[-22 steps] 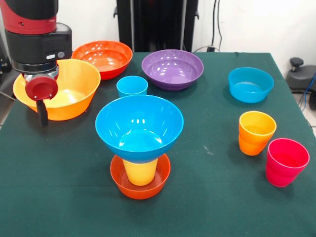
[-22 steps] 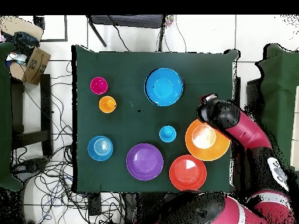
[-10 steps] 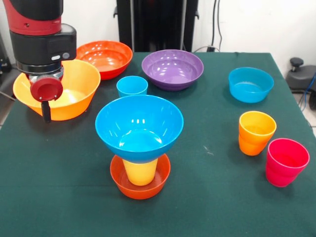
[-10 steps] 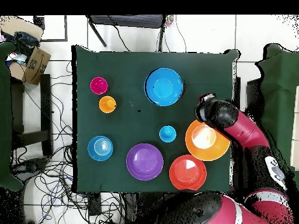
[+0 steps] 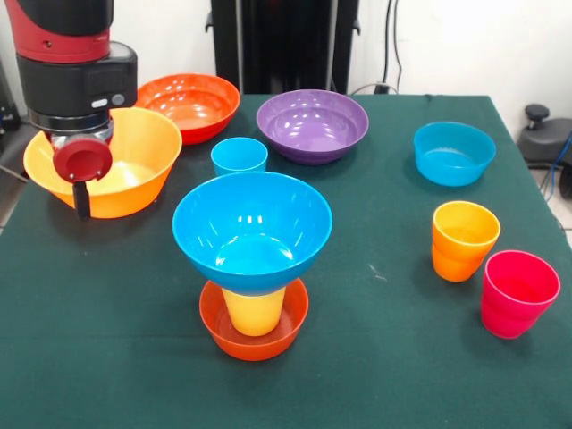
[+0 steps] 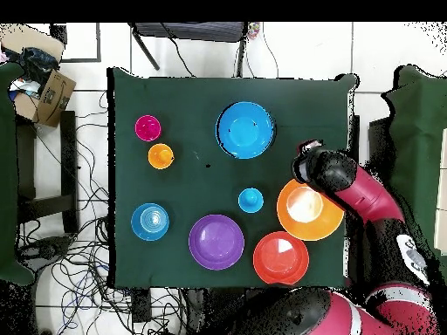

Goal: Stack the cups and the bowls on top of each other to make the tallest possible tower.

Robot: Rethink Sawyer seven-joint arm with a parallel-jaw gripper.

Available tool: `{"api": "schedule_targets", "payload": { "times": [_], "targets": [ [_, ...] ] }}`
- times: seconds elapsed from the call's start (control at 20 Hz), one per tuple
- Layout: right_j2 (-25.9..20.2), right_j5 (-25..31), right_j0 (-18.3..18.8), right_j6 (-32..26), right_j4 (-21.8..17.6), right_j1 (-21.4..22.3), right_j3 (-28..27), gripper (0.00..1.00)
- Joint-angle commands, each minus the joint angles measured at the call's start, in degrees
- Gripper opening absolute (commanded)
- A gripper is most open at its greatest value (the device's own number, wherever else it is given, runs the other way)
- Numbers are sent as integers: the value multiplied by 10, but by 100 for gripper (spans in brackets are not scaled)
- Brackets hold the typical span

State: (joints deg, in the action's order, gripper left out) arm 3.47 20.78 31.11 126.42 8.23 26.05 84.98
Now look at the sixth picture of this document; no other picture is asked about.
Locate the large blue bowl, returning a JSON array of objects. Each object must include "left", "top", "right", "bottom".
[{"left": 215, "top": 100, "right": 278, "bottom": 161}]

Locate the large orange bowl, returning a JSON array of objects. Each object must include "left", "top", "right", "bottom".
[{"left": 276, "top": 178, "right": 346, "bottom": 243}]

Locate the black computer tower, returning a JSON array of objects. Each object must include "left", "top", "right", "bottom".
[{"left": 368, "top": 116, "right": 394, "bottom": 172}]

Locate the blue cup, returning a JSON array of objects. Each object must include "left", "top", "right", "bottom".
[{"left": 237, "top": 187, "right": 265, "bottom": 215}]

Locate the green cloth covered table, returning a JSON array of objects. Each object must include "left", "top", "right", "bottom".
[
  {"left": 382, "top": 64, "right": 447, "bottom": 280},
  {"left": 0, "top": 61, "right": 36, "bottom": 287}
]

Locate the large red bowl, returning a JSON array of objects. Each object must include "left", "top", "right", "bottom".
[{"left": 252, "top": 230, "right": 311, "bottom": 286}]

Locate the purple bowl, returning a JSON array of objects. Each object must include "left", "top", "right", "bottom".
[{"left": 188, "top": 214, "right": 246, "bottom": 271}]

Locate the dark green tablecloth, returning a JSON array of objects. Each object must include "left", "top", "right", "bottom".
[{"left": 106, "top": 66, "right": 361, "bottom": 291}]

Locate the orange cup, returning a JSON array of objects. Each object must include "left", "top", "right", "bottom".
[{"left": 147, "top": 142, "right": 175, "bottom": 171}]

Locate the pink cup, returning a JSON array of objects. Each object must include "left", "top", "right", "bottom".
[{"left": 134, "top": 114, "right": 162, "bottom": 143}]

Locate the black folding chair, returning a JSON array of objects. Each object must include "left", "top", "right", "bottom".
[{"left": 127, "top": 22, "right": 250, "bottom": 79}]

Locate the small blue bowl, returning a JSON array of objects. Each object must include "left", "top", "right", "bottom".
[{"left": 130, "top": 202, "right": 171, "bottom": 243}]

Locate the black power adapter box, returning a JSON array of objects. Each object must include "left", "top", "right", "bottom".
[{"left": 131, "top": 288, "right": 153, "bottom": 324}]

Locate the black bench stand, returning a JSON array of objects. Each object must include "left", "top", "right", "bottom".
[{"left": 15, "top": 110, "right": 80, "bottom": 235}]

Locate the cardboard box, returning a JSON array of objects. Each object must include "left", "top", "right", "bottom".
[{"left": 0, "top": 23, "right": 78, "bottom": 128}]

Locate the black plastic bag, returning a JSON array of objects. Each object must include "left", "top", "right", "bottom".
[{"left": 17, "top": 46, "right": 60, "bottom": 88}]

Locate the grey black floor base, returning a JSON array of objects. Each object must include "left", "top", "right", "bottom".
[{"left": 15, "top": 235, "right": 74, "bottom": 273}]

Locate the tangle of floor cables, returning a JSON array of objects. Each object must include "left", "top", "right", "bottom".
[{"left": 15, "top": 90, "right": 245, "bottom": 335}]

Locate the black metal frame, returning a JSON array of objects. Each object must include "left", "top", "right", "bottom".
[{"left": 49, "top": 22, "right": 103, "bottom": 65}]

